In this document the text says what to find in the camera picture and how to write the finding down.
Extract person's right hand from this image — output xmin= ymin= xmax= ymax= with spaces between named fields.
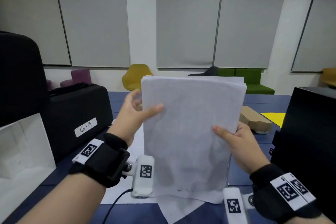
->
xmin=212 ymin=122 xmax=271 ymax=175

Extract person's left hand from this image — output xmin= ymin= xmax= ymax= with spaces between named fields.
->
xmin=107 ymin=89 xmax=164 ymax=148

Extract yellow folder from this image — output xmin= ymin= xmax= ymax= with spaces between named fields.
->
xmin=260 ymin=112 xmax=286 ymax=129

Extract neat white paper sheaf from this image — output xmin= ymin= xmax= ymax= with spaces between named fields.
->
xmin=141 ymin=75 xmax=248 ymax=205

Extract pile of white papers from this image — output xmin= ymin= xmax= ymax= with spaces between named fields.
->
xmin=101 ymin=119 xmax=205 ymax=224

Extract person's right forearm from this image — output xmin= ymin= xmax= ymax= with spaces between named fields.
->
xmin=285 ymin=212 xmax=334 ymax=224

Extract brown cardboard box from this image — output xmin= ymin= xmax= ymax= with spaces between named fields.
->
xmin=239 ymin=105 xmax=273 ymax=134

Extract black case with white label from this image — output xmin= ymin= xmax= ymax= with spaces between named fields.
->
xmin=47 ymin=82 xmax=114 ymax=163

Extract yellow armchair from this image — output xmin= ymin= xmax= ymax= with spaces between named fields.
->
xmin=121 ymin=63 xmax=154 ymax=92
xmin=322 ymin=68 xmax=336 ymax=87

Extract black fabric bag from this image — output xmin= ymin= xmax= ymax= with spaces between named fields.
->
xmin=269 ymin=86 xmax=336 ymax=216

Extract tall purple stool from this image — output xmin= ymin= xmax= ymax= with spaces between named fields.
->
xmin=71 ymin=68 xmax=92 ymax=85

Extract green sofa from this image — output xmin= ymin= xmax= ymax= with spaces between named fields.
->
xmin=217 ymin=68 xmax=275 ymax=95

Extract black armchair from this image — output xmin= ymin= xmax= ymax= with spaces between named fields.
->
xmin=188 ymin=66 xmax=219 ymax=77

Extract open white box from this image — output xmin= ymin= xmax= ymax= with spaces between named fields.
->
xmin=0 ymin=113 xmax=57 ymax=223

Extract grey roller blind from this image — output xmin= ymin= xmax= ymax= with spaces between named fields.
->
xmin=213 ymin=0 xmax=292 ymax=69
xmin=54 ymin=0 xmax=131 ymax=68
xmin=0 ymin=0 xmax=72 ymax=66
xmin=290 ymin=0 xmax=336 ymax=72
xmin=156 ymin=0 xmax=225 ymax=69

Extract large black carrying case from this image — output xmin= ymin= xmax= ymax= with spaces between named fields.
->
xmin=0 ymin=31 xmax=50 ymax=128

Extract black left wrist strap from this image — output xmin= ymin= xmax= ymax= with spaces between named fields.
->
xmin=69 ymin=133 xmax=131 ymax=188

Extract black wrist strap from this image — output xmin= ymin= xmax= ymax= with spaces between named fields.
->
xmin=249 ymin=163 xmax=322 ymax=223
xmin=69 ymin=133 xmax=131 ymax=188

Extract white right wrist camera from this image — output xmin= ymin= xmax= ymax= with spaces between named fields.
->
xmin=222 ymin=187 xmax=252 ymax=224

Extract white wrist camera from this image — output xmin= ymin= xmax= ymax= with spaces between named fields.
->
xmin=222 ymin=187 xmax=252 ymax=224
xmin=130 ymin=155 xmax=155 ymax=199

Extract black right wrist strap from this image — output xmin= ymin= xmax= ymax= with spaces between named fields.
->
xmin=249 ymin=163 xmax=322 ymax=223

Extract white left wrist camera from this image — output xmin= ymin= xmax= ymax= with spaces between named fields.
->
xmin=130 ymin=155 xmax=155 ymax=199

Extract black left camera cable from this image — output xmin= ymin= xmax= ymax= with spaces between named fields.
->
xmin=101 ymin=189 xmax=134 ymax=224

